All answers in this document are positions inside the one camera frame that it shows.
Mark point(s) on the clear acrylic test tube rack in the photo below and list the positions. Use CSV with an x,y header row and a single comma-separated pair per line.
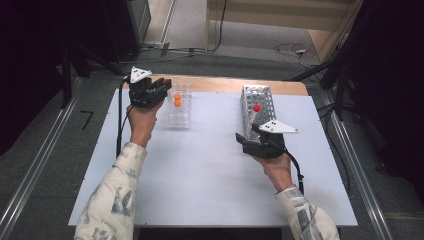
x,y
183,116

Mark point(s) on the person's left hand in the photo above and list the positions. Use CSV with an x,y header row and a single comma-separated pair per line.
x,y
143,123

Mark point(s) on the aluminium floor rail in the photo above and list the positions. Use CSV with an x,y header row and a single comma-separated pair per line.
x,y
358,170
40,156

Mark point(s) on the metal test tube rack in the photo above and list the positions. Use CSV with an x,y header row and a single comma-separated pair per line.
x,y
263,96

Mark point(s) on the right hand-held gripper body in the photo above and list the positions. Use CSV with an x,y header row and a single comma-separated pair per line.
x,y
266,146

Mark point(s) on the dark curtain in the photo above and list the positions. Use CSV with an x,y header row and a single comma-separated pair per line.
x,y
400,83
20,66

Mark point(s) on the power strip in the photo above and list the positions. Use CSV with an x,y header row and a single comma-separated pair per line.
x,y
156,45

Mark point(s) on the person's right hand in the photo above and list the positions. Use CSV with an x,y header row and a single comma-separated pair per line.
x,y
280,171

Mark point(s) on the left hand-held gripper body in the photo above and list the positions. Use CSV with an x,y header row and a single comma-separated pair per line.
x,y
143,93

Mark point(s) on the wooden table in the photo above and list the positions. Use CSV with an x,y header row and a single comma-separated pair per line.
x,y
216,85

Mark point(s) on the black stand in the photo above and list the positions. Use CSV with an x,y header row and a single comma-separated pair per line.
x,y
66,76
340,93

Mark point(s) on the wooden cabinet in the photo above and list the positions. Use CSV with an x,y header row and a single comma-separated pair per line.
x,y
276,20

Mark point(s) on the grey cabinet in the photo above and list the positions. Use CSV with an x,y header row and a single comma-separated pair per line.
x,y
140,16

